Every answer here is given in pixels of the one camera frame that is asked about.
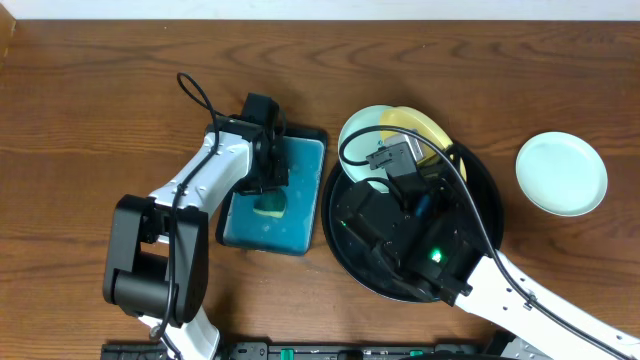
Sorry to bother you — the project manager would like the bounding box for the green scouring sponge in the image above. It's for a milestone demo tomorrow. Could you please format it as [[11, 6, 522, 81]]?
[[253, 189, 287, 219]]

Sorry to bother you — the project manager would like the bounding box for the mint plate with scribble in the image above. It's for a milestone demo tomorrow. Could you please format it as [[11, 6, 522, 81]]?
[[338, 105, 390, 183]]

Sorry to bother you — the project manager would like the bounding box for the yellow plate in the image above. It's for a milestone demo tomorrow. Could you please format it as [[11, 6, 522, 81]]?
[[379, 106, 467, 181]]

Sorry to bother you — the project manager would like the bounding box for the mint plate with blue streak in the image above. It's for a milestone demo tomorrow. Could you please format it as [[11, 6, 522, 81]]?
[[515, 132, 608, 217]]

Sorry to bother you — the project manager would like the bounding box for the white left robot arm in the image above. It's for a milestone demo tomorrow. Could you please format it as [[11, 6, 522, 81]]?
[[102, 116, 288, 359]]

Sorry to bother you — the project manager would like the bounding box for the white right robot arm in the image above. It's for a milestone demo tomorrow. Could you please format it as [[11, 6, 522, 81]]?
[[322, 165, 639, 359]]

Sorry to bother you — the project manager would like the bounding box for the round black tray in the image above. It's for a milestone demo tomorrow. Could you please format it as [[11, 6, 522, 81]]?
[[322, 143, 505, 305]]

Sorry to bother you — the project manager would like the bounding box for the black rectangular water tray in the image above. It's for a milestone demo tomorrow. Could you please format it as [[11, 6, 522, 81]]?
[[215, 128, 328, 256]]

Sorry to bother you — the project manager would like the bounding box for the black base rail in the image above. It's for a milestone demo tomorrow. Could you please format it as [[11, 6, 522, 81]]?
[[99, 332, 515, 360]]

